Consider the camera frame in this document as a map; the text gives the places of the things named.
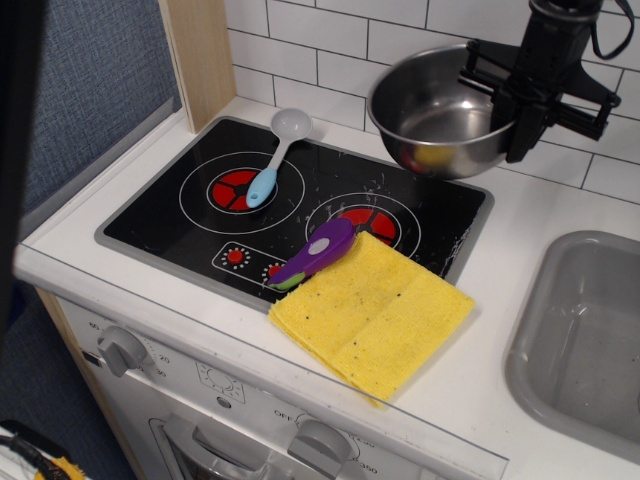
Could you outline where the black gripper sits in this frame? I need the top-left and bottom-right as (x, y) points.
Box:
(459, 9), (621, 163)

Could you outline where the silver metal pot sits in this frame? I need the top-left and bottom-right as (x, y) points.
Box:
(367, 44), (513, 180)

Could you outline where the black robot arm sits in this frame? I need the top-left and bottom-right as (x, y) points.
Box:
(459, 1), (635, 163)

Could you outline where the purple toy eggplant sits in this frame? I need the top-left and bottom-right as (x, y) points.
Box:
(268, 218), (356, 291)

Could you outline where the grey and blue spoon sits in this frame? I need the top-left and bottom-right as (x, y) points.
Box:
(246, 108), (313, 209)

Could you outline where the yellow folded cloth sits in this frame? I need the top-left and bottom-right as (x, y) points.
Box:
(268, 232), (475, 404)

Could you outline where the grey sink basin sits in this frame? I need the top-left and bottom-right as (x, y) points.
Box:
(505, 231), (639, 463)

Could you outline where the black toy stovetop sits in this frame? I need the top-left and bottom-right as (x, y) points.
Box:
(95, 117), (494, 311)

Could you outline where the grey right oven knob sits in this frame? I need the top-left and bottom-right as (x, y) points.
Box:
(287, 420), (353, 479)

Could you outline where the grey oven knob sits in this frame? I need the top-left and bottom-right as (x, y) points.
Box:
(97, 326), (147, 377)
(287, 420), (353, 479)

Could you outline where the white toy oven front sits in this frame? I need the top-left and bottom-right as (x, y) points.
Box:
(60, 300), (507, 479)

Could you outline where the grey left oven knob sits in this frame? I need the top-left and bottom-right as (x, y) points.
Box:
(97, 326), (147, 377)

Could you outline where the wooden side post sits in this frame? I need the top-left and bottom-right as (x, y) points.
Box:
(158, 0), (236, 134)

